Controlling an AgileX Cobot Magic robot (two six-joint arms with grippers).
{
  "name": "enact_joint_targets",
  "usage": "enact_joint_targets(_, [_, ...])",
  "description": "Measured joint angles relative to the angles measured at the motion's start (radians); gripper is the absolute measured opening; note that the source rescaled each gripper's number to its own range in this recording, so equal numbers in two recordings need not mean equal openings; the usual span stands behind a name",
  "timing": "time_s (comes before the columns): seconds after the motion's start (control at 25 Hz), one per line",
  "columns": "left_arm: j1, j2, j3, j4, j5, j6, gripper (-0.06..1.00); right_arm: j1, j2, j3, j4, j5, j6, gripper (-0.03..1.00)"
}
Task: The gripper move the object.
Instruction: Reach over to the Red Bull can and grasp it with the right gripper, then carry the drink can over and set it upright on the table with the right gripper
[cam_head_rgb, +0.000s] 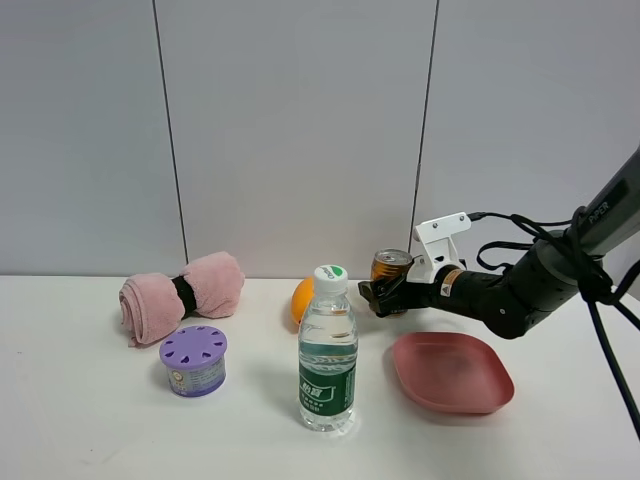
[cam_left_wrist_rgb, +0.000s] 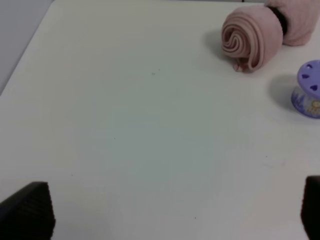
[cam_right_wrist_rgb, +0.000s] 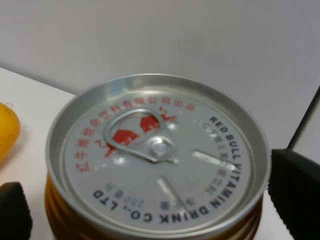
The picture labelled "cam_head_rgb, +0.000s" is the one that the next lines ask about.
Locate black cable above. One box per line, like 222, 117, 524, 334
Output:
467, 204, 640, 426

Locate black towel band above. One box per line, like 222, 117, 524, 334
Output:
172, 275, 197, 319

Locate purple air freshener jar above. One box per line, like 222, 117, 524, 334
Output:
159, 326, 228, 398

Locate orange fruit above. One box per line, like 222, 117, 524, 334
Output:
290, 277, 314, 325

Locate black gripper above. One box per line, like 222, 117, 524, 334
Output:
358, 272, 434, 317

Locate pink plastic plate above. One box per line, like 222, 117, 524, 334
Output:
391, 332, 515, 415

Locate pink rolled towel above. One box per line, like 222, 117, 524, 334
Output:
119, 252, 245, 347

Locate clear water bottle green label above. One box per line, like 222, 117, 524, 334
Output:
298, 264, 358, 432

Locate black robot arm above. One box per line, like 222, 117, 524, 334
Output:
358, 153, 639, 339

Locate gold energy drink can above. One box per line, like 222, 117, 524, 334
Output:
370, 248, 413, 295

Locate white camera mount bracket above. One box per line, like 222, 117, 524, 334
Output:
406, 212, 471, 284

